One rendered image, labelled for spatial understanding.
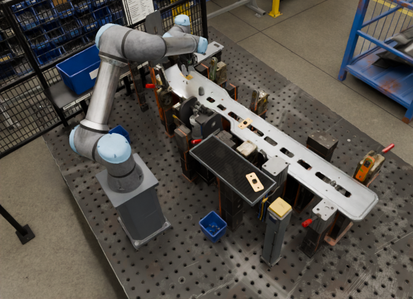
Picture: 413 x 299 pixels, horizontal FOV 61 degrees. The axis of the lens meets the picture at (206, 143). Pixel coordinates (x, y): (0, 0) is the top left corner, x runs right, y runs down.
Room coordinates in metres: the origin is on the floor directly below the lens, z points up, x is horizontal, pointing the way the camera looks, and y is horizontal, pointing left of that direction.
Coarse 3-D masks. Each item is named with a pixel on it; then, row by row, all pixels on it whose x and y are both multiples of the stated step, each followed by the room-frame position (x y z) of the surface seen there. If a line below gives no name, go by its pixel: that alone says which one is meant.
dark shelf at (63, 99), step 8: (144, 64) 1.83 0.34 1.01; (128, 72) 1.75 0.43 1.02; (48, 88) 1.65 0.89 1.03; (56, 88) 1.65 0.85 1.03; (64, 88) 1.64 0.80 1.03; (48, 96) 1.58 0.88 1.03; (56, 96) 1.57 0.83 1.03; (64, 96) 1.57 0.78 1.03; (72, 96) 1.56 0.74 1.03; (80, 96) 1.55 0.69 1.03; (88, 96) 1.58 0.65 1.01; (56, 104) 1.50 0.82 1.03; (64, 104) 1.50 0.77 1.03; (72, 104) 1.51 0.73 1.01
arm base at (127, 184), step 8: (136, 168) 0.89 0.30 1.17; (112, 176) 0.85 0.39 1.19; (120, 176) 0.84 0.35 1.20; (128, 176) 0.85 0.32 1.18; (136, 176) 0.87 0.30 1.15; (112, 184) 0.84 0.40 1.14; (120, 184) 0.83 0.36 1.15; (128, 184) 0.83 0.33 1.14; (136, 184) 0.84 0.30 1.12; (120, 192) 0.82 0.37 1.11; (128, 192) 0.82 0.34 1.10
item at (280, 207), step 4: (276, 200) 0.69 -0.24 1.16; (280, 200) 0.68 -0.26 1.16; (272, 204) 0.67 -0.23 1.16; (276, 204) 0.67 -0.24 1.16; (280, 204) 0.67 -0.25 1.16; (284, 204) 0.67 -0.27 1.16; (288, 204) 0.66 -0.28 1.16; (272, 208) 0.65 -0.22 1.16; (276, 208) 0.65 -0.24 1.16; (280, 208) 0.65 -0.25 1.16; (284, 208) 0.65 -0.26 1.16; (288, 208) 0.65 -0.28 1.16; (276, 212) 0.64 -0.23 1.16; (280, 212) 0.63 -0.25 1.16; (284, 212) 0.63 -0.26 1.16; (280, 216) 0.62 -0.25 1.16
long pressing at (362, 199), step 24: (168, 72) 1.74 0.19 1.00; (192, 72) 1.72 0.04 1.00; (216, 96) 1.48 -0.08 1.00; (264, 120) 1.27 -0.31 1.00; (264, 144) 1.10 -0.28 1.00; (288, 144) 1.09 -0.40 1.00; (288, 168) 0.94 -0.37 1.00; (312, 168) 0.93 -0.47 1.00; (336, 168) 0.92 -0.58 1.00; (312, 192) 0.81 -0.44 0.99; (336, 192) 0.79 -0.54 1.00; (360, 192) 0.78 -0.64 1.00; (360, 216) 0.67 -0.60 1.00
